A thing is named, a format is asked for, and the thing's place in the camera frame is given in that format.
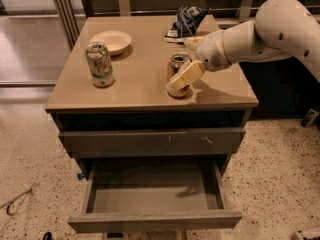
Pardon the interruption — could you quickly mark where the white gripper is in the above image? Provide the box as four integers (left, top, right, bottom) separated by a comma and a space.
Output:
169, 30, 231, 90

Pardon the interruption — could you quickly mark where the orange soda can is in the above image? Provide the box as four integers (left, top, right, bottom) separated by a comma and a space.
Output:
166, 52, 190, 98

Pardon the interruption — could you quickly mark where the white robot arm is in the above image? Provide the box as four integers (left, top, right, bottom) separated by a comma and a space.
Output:
167, 0, 320, 92

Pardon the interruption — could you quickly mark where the grey drawer cabinet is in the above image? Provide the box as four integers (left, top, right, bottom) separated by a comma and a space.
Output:
45, 15, 260, 234

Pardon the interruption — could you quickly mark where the closed top drawer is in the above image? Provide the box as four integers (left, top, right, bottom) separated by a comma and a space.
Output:
59, 127, 245, 159

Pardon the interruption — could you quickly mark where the green white soda can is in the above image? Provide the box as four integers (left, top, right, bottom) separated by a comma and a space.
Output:
86, 42, 115, 88

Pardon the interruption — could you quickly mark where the open middle drawer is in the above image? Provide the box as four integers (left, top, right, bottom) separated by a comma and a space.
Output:
68, 156, 242, 233

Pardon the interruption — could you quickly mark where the blue sneaker shoe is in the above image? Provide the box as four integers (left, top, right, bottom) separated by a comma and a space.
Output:
164, 6, 208, 43

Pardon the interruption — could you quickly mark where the white bowl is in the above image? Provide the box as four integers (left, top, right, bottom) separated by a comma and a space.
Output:
90, 31, 132, 56

